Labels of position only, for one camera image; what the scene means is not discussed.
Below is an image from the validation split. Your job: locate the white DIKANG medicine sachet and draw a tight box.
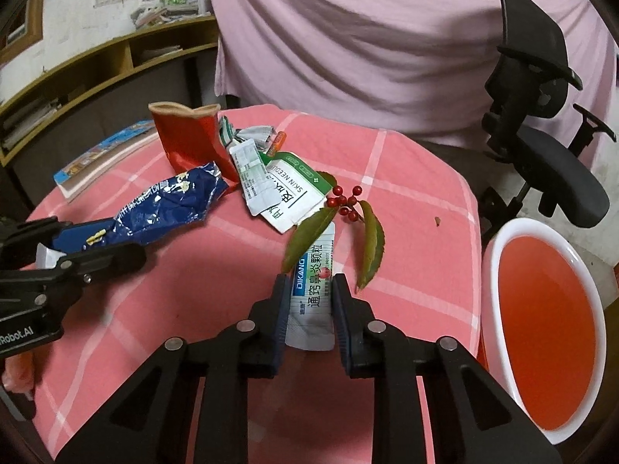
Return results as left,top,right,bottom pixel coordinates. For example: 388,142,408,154
286,222,336,352

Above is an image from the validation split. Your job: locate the blue snack bag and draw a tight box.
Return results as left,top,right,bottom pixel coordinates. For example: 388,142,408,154
51,162,229,254

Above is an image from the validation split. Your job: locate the white printed paper strip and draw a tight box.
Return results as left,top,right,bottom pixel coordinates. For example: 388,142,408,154
229,139,281,217

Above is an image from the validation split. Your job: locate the silver wrapper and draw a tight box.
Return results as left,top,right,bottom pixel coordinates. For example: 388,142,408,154
218,115,277,153

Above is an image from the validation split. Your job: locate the pink checked tablecloth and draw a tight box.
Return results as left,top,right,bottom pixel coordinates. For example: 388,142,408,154
34,105,482,463

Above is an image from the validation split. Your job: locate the blue illustrated book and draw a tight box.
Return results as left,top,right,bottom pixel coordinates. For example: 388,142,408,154
53,119,158,202

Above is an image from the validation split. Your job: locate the red berry twig with leaves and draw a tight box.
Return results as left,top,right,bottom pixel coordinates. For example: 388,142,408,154
280,171,386,292

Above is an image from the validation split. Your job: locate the white green skin needle packet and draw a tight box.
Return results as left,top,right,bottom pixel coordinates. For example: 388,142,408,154
261,152,333,234

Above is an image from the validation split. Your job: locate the white bin with red liner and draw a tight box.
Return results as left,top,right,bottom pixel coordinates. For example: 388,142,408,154
480,218,606,445

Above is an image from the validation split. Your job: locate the red paper cup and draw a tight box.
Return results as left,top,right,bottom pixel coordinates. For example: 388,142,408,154
148,102,239,189

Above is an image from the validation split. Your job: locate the orange red battery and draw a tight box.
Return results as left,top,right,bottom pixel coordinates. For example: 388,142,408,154
267,131,286,157

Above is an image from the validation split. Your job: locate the stack of books on shelf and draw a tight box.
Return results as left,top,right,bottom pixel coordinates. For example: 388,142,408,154
130,0,212,29

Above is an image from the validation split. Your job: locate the pink hanging sheet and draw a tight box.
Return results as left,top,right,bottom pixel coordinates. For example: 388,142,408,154
211,0,616,150

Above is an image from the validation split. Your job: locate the black office chair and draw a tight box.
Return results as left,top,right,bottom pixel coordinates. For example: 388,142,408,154
482,0,616,229

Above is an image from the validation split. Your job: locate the wooden wall shelf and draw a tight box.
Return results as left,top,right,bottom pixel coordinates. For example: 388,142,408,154
1,16,218,167

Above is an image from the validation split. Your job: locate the wooden picture frame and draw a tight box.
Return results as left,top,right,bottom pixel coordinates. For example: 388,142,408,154
1,0,43,65

